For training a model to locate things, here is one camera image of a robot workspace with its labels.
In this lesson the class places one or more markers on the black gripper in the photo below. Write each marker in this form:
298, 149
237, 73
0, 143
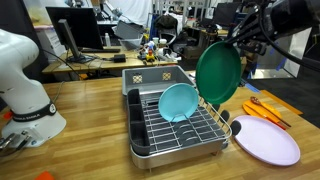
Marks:
263, 35

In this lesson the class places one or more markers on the dark green plate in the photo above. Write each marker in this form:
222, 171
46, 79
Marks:
218, 73

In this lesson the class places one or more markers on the orange plate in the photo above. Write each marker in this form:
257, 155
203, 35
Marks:
253, 108

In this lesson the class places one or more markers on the light blue plate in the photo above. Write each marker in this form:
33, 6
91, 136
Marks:
178, 101

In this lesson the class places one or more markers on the large lilac plate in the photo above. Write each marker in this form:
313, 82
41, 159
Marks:
266, 140

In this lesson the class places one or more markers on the blue tape patch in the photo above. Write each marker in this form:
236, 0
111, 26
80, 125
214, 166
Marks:
253, 88

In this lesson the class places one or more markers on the wooden spoon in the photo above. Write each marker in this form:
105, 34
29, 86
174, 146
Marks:
255, 100

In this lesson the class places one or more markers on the black office chair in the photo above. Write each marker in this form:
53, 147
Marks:
166, 26

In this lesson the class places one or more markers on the colourful toy figure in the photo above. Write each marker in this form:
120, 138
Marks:
150, 55

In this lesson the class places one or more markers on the grey plastic bin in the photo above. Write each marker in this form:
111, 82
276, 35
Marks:
150, 78

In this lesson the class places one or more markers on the clear plastic tub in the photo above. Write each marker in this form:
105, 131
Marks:
131, 44

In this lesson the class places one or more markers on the white fabric sheet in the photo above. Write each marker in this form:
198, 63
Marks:
131, 11

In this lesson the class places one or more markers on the grey tilted case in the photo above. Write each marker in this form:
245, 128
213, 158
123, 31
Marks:
128, 30

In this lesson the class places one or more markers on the black power adapter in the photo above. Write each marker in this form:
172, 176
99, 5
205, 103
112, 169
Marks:
119, 58

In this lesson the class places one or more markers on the small clear bottle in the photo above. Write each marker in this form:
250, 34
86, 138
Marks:
107, 40

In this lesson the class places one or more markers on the black keyboard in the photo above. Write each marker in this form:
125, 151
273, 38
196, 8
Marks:
100, 50

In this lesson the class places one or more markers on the wooden background desk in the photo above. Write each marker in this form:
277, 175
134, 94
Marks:
100, 65

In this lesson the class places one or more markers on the black computer monitor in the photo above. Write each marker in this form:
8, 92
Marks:
80, 26

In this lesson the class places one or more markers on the small orange object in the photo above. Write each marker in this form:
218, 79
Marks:
44, 176

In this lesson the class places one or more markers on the small orange tag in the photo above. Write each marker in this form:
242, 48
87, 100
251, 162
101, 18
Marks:
8, 115

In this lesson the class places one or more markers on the metal table clamp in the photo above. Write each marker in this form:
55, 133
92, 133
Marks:
11, 143

